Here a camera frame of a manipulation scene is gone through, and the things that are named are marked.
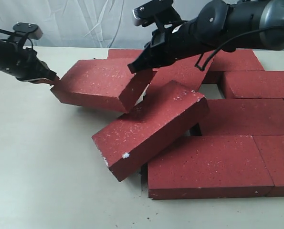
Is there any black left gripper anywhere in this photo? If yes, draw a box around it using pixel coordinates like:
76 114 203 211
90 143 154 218
0 40 60 86

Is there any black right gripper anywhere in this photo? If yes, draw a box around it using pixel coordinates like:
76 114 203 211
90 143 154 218
127 20 213 74

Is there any red brick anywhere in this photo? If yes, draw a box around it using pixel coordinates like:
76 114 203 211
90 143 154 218
92 81 209 182
202 49 264 84
253 135 284 197
146 56 214 94
147 135 274 200
107 49 143 59

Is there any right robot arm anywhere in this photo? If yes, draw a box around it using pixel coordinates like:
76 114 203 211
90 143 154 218
128 0 284 73

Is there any red brick second row right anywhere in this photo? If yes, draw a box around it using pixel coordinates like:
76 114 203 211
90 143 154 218
220 71 284 100

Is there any red brick third row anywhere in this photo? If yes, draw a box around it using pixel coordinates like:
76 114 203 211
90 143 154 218
199 99 284 136

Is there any white backdrop cloth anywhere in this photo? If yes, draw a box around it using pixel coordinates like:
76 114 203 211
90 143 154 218
0 0 284 52

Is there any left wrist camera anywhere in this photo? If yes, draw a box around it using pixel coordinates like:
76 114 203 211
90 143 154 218
12 22 43 40

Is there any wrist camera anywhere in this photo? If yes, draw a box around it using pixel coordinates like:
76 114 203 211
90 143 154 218
12 22 43 40
132 0 181 27

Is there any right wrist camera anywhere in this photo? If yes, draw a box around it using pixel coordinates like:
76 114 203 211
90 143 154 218
132 0 181 27

